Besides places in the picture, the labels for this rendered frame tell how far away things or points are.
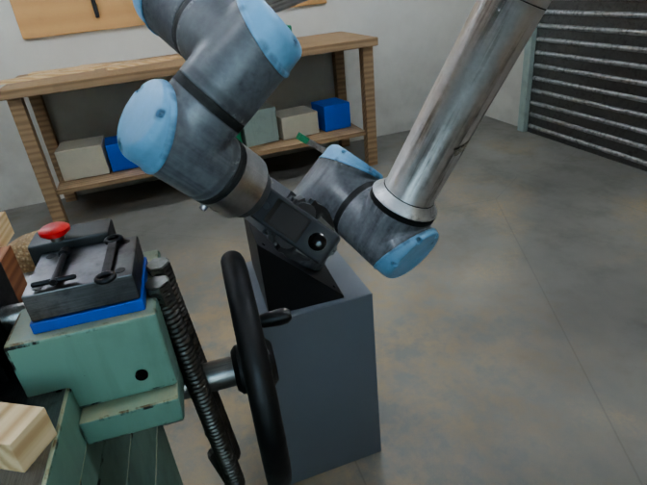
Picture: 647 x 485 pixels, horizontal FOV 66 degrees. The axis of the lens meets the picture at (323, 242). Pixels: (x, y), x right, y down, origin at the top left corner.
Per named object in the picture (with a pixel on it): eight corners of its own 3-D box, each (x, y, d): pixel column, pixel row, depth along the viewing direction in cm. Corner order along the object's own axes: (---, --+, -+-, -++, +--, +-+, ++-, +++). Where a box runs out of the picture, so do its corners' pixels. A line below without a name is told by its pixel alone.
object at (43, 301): (145, 310, 48) (130, 260, 45) (21, 338, 46) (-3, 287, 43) (150, 248, 59) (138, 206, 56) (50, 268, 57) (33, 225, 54)
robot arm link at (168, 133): (183, 89, 48) (119, 169, 49) (264, 155, 57) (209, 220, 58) (152, 59, 54) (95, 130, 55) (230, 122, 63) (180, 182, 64)
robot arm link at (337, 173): (309, 203, 132) (351, 149, 128) (352, 243, 124) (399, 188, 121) (278, 189, 118) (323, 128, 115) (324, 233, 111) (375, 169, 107)
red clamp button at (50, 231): (68, 237, 51) (65, 228, 50) (37, 243, 50) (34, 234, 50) (73, 225, 53) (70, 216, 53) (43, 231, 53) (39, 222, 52)
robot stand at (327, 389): (257, 411, 163) (226, 267, 137) (343, 383, 170) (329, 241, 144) (281, 488, 137) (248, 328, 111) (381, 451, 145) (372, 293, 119)
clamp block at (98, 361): (178, 387, 51) (156, 316, 47) (36, 423, 48) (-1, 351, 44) (176, 308, 64) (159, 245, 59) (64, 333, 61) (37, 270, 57)
